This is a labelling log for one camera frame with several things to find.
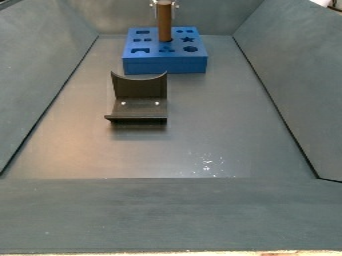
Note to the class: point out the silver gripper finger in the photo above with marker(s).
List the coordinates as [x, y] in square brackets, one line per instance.
[152, 6]
[174, 7]

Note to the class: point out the brown round cylinder peg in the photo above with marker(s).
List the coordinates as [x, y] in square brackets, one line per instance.
[163, 13]

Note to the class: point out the blue shape sorter block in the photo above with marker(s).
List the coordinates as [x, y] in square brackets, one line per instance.
[147, 56]

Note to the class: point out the dark grey curved cradle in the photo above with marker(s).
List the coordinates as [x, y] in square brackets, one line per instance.
[140, 99]

